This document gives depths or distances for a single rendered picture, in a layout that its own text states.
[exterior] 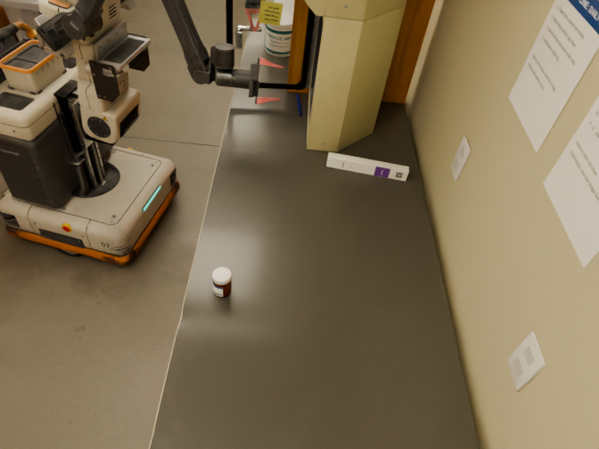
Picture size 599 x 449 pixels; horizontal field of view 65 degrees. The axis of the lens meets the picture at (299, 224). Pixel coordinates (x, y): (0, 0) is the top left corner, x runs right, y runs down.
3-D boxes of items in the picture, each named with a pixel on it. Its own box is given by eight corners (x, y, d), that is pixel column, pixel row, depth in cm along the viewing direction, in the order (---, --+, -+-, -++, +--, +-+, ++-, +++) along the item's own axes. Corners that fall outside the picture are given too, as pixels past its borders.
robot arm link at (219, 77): (216, 80, 153) (213, 88, 148) (216, 60, 148) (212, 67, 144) (237, 83, 153) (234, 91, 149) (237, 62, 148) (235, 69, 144)
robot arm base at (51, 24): (56, 15, 160) (34, 29, 152) (69, 4, 156) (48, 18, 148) (75, 37, 165) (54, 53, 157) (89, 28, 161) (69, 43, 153)
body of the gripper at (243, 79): (257, 63, 145) (233, 61, 144) (254, 97, 148) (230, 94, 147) (258, 63, 151) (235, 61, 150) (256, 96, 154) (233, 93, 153)
